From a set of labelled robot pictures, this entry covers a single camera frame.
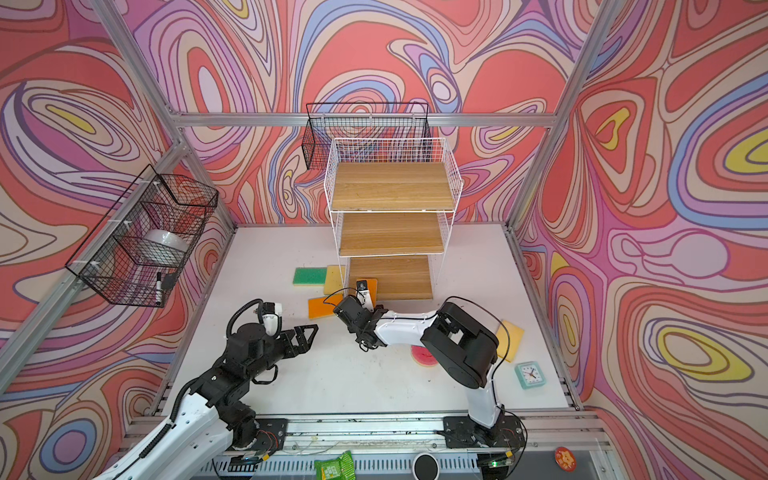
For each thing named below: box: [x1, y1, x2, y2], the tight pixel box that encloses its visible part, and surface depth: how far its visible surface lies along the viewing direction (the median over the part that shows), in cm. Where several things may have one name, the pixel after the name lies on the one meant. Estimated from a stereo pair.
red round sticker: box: [554, 446, 577, 472], surface depth 72 cm
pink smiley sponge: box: [410, 345, 438, 367], surface depth 86 cm
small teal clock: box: [514, 361, 546, 390], surface depth 82 cm
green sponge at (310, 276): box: [292, 267, 328, 286], surface depth 104 cm
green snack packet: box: [314, 450, 357, 480], surface depth 70 cm
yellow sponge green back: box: [324, 265, 346, 295], surface depth 104 cm
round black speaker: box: [412, 452, 440, 480], surface depth 66 cm
